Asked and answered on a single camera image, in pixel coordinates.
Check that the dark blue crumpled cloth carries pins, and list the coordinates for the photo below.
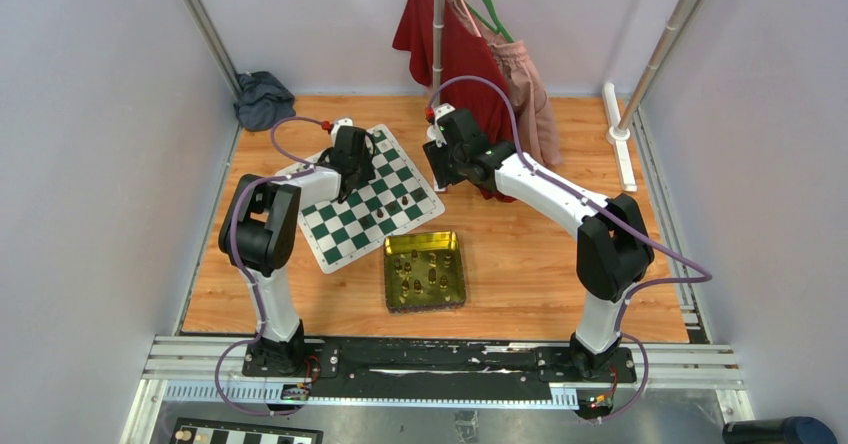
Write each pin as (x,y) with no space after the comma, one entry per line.
(263,101)

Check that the pink shorts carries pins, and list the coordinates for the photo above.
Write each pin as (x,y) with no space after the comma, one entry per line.
(536,122)

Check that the white clothes rack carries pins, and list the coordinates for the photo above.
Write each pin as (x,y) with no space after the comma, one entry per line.
(617,135)

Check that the dark blue bottle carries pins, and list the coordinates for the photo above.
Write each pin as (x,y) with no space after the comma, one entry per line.
(790,430)

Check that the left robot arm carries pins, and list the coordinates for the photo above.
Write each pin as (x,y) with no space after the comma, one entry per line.
(258,237)

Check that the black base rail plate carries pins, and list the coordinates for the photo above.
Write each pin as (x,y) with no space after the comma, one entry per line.
(431,369)

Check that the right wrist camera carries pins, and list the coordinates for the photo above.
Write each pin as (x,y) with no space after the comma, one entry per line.
(434,114)

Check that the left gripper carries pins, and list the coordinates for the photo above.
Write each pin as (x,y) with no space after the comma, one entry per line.
(366,171)

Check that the green white chess mat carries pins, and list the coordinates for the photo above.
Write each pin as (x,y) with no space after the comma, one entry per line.
(333,231)

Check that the green clothes hanger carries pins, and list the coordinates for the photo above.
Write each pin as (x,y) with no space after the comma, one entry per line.
(487,0)

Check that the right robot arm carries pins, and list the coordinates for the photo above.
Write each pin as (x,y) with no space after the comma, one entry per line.
(610,259)

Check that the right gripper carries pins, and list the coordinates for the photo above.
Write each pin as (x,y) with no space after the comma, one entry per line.
(443,175)

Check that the red t-shirt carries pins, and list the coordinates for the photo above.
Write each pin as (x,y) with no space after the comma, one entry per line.
(462,54)

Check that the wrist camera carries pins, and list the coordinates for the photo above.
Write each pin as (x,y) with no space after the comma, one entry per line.
(341,123)
(434,114)

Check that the yellow metal tin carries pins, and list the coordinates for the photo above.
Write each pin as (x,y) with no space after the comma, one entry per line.
(407,260)

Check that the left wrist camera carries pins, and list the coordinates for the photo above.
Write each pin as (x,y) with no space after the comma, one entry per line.
(341,123)

